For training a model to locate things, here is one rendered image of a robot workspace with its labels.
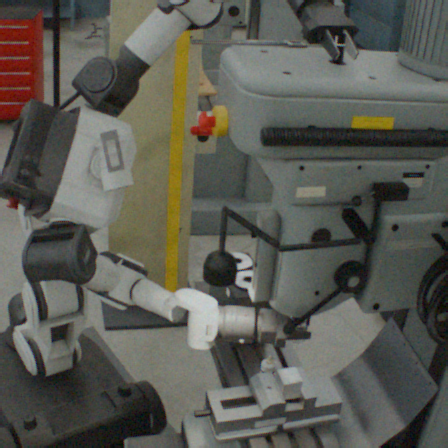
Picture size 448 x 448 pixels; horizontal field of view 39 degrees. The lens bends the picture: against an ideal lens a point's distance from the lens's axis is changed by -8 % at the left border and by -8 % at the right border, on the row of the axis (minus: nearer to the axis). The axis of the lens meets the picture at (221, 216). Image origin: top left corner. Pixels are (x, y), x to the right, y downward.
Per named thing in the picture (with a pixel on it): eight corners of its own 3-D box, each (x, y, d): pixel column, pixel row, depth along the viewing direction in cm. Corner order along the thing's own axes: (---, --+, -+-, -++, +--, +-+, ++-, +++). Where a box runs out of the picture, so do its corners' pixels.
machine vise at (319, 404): (216, 443, 162) (218, 415, 156) (202, 404, 174) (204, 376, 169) (340, 422, 171) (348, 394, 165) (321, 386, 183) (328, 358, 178)
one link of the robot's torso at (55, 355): (19, 355, 227) (18, 272, 195) (68, 341, 237) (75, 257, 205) (34, 390, 219) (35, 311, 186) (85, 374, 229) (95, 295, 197)
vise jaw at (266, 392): (261, 416, 162) (263, 405, 161) (248, 384, 173) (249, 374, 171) (284, 412, 164) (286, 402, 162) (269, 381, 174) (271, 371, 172)
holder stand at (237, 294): (230, 347, 197) (236, 294, 187) (207, 305, 215) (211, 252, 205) (268, 341, 201) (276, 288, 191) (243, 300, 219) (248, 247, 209)
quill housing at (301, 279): (278, 334, 145) (298, 204, 129) (254, 281, 162) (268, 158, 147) (356, 324, 149) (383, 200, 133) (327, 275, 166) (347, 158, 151)
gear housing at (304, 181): (284, 210, 127) (290, 161, 122) (250, 155, 147) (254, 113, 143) (431, 203, 134) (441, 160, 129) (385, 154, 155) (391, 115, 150)
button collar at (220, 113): (216, 141, 127) (218, 112, 124) (210, 129, 132) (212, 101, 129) (227, 141, 128) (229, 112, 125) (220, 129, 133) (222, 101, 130)
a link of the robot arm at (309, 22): (347, 51, 134) (322, 13, 139) (366, 19, 126) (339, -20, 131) (297, 52, 128) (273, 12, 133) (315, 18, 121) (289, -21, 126)
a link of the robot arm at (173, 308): (204, 309, 153) (162, 289, 161) (202, 342, 156) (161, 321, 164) (223, 301, 158) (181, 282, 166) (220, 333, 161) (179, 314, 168)
